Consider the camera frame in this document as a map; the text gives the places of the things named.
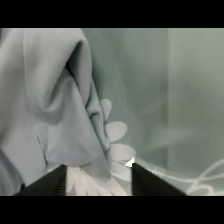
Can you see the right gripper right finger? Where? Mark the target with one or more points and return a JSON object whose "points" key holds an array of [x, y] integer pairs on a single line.
{"points": [[150, 184]]}

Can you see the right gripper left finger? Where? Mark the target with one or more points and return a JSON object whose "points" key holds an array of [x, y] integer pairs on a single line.
{"points": [[48, 185]]}

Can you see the pale blue shirt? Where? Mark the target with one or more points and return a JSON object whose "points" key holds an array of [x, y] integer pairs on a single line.
{"points": [[46, 110]]}

